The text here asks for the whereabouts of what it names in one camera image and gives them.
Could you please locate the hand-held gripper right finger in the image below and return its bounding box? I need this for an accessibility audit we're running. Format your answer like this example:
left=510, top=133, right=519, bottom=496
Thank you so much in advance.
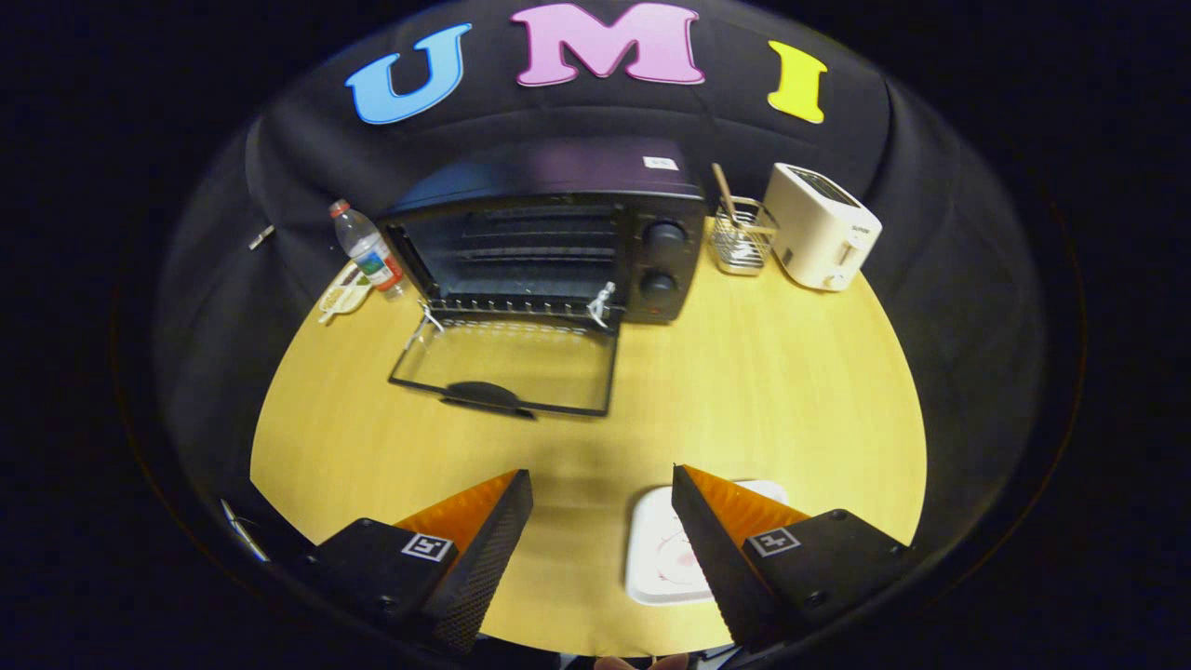
left=672, top=463, right=917, bottom=652

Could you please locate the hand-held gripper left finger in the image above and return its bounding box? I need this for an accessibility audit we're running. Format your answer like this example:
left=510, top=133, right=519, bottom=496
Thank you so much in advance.
left=302, top=468, right=534, bottom=656

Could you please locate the white tray of red food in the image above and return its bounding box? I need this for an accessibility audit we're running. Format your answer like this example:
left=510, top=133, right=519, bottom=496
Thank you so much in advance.
left=625, top=479, right=790, bottom=607

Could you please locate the black toaster oven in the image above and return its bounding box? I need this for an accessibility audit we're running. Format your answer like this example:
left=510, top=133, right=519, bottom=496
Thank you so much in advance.
left=377, top=138, right=708, bottom=420

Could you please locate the white toaster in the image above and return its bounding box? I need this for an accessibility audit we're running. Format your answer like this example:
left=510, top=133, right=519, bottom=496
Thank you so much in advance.
left=763, top=163, right=883, bottom=292

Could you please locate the beige dish with chopsticks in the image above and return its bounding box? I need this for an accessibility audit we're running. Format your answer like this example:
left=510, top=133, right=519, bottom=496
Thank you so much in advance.
left=318, top=261, right=374, bottom=326

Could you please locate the plastic water bottle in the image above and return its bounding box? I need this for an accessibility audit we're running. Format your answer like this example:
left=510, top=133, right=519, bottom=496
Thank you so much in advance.
left=328, top=199, right=408, bottom=301

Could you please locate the wooden utensil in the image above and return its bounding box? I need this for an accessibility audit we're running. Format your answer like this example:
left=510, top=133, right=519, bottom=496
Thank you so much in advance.
left=712, top=163, right=742, bottom=226

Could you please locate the wire utensil basket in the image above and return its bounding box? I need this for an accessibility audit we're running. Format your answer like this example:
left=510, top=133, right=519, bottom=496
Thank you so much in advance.
left=709, top=195, right=779, bottom=277

